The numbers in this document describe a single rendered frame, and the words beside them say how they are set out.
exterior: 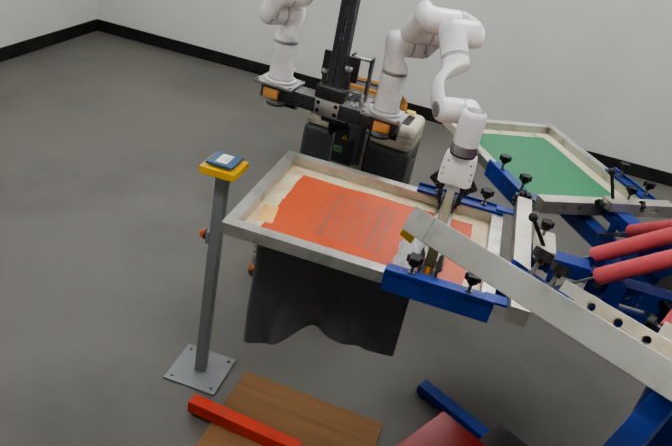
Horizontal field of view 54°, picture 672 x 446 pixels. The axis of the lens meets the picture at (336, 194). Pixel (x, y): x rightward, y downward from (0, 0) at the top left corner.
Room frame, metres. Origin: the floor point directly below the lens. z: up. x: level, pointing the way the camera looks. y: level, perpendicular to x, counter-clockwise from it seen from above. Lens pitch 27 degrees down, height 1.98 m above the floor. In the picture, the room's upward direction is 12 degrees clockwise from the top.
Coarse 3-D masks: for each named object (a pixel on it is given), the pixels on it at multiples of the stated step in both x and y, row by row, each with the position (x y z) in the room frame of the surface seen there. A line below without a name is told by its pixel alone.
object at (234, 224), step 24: (288, 168) 2.06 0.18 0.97; (312, 168) 2.12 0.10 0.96; (336, 168) 2.10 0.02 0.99; (264, 192) 1.83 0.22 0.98; (408, 192) 2.05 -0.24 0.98; (240, 216) 1.65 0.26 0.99; (480, 216) 2.01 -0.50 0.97; (264, 240) 1.57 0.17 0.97; (288, 240) 1.57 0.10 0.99; (336, 264) 1.53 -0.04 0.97; (360, 264) 1.53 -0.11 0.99; (480, 288) 1.57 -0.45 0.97
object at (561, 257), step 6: (558, 252) 1.73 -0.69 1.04; (534, 258) 1.70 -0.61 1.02; (558, 258) 1.70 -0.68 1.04; (564, 258) 1.70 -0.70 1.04; (570, 258) 1.71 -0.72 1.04; (576, 258) 1.72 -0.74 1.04; (582, 258) 1.73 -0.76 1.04; (564, 264) 1.68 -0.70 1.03; (570, 264) 1.68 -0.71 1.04; (576, 264) 1.68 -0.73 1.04; (582, 264) 1.69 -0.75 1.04; (588, 264) 1.70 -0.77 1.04; (546, 270) 1.69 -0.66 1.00; (576, 270) 1.67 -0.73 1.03; (582, 270) 1.67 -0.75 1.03; (588, 270) 1.67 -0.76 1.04; (570, 276) 1.68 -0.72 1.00; (576, 276) 1.67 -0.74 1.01; (582, 276) 1.67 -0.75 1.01; (582, 282) 1.67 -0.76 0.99
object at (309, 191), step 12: (300, 180) 2.02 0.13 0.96; (312, 180) 2.04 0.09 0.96; (300, 192) 1.93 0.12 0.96; (312, 192) 1.95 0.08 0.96; (324, 192) 1.97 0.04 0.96; (348, 192) 2.01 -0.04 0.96; (360, 192) 2.02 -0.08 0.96; (312, 204) 1.87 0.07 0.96; (384, 204) 1.97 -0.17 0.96; (396, 204) 1.99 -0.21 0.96; (396, 216) 1.91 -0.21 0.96; (408, 216) 1.92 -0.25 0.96; (396, 228) 1.83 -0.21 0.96; (456, 228) 1.91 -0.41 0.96; (468, 228) 1.93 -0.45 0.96
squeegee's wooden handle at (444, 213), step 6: (450, 192) 1.95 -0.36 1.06; (444, 198) 1.90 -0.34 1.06; (450, 198) 1.90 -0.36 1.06; (444, 204) 1.85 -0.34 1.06; (450, 204) 1.86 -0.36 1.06; (444, 210) 1.81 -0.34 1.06; (438, 216) 1.78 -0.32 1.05; (444, 216) 1.77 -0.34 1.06; (444, 222) 1.74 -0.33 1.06; (432, 252) 1.59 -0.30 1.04; (438, 252) 1.59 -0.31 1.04; (426, 258) 1.59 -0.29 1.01; (432, 258) 1.59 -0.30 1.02; (426, 264) 1.59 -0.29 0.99; (432, 264) 1.59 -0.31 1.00
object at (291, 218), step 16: (288, 208) 1.81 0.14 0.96; (304, 208) 1.83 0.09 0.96; (272, 224) 1.70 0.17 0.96; (288, 224) 1.72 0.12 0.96; (304, 224) 1.73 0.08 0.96; (320, 240) 1.66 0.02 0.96; (400, 240) 1.76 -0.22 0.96; (368, 256) 1.63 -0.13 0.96; (384, 256) 1.65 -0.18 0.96; (448, 272) 1.63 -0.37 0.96; (464, 272) 1.65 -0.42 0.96
